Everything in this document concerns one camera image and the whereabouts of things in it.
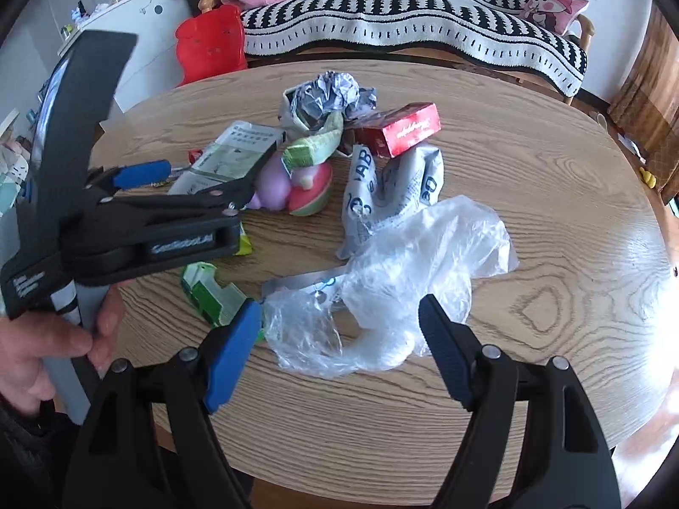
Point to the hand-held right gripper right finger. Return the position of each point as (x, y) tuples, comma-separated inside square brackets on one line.
[(445, 360)]

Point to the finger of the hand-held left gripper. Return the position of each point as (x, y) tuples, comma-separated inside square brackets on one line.
[(175, 205), (140, 172)]

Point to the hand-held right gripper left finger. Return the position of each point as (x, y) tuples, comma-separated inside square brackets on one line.
[(233, 352)]

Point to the white leaflet packet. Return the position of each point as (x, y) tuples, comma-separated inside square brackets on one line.
[(233, 154)]

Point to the clear plastic bag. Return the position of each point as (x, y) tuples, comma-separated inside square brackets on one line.
[(403, 275)]

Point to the person's left forearm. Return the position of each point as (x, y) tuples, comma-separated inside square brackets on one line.
[(32, 450)]

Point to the person's left hand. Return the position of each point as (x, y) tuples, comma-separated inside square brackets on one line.
[(26, 350)]

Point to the small red wrapper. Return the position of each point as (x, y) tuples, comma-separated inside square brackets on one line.
[(195, 155)]

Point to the cluttered shelf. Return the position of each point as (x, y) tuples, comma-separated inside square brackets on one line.
[(13, 169)]

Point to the green white carton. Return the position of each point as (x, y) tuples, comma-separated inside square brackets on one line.
[(209, 297)]

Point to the purple soft toy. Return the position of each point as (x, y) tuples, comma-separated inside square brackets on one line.
[(273, 185)]

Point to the white cabinet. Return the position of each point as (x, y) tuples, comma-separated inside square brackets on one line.
[(143, 37)]

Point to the watermelon-shaped round toy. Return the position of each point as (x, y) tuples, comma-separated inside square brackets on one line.
[(313, 196)]

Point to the red plastic chair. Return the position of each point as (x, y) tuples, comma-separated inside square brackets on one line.
[(209, 45)]

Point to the white green paper bag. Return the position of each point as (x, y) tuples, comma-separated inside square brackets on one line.
[(313, 151)]

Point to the grey printed courier bag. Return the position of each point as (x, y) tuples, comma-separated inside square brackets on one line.
[(408, 180)]

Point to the orange plush toy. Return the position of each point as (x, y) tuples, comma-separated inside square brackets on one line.
[(209, 1)]

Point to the crumpled printed paper ball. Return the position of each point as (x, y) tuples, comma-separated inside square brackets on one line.
[(334, 90)]

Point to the red cardboard box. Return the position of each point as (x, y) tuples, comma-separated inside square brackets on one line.
[(408, 130)]

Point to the small yellow toy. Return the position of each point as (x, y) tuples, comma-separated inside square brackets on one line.
[(648, 177)]

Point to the black white striped sofa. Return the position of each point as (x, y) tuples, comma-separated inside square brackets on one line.
[(403, 16)]

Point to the brown curtain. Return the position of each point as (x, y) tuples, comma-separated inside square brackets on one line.
[(652, 95)]

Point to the pink cartoon cushion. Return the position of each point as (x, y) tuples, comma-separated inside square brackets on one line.
[(551, 10)]

